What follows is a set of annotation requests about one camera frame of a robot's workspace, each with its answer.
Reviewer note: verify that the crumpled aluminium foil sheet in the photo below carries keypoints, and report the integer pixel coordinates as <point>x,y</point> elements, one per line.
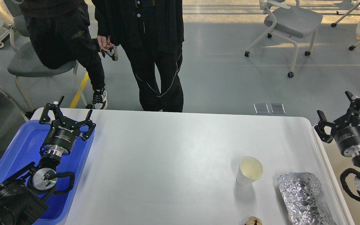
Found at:
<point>304,199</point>

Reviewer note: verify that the right metal floor plate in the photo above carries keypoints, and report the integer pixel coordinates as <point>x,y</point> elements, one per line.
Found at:
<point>277,108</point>

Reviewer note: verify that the blue plastic tray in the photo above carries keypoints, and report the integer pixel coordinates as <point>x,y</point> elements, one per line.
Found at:
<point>24,149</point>

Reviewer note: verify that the person in black trousers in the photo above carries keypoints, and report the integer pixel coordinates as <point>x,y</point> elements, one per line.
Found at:
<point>59,33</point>

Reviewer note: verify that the grey chair left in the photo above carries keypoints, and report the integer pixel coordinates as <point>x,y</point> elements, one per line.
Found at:
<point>25,62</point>

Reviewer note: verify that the left metal floor plate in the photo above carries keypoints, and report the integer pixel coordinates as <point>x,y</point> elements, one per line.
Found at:
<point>261,108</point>

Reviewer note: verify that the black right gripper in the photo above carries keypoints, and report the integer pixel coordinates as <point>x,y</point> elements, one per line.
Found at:
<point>345,133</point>

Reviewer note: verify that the small brown crumpled scrap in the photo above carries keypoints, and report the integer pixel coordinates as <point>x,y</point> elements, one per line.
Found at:
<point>253,221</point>

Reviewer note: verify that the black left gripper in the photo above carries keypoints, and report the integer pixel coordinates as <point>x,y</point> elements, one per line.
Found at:
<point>60,136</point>

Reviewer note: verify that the person in black coat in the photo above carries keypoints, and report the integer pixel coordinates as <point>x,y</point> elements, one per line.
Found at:
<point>151,32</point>

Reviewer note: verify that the grey wheeled chair right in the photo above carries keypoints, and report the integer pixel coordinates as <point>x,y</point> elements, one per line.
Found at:
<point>286,21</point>

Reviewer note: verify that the metal floor plate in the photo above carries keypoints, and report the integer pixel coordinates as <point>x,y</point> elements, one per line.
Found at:
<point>277,108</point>
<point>261,108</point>

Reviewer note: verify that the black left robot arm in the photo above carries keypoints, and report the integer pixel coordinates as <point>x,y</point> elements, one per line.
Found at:
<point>40,170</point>

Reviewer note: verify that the white paper cup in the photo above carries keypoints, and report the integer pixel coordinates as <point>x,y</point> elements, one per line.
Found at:
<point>250,170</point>

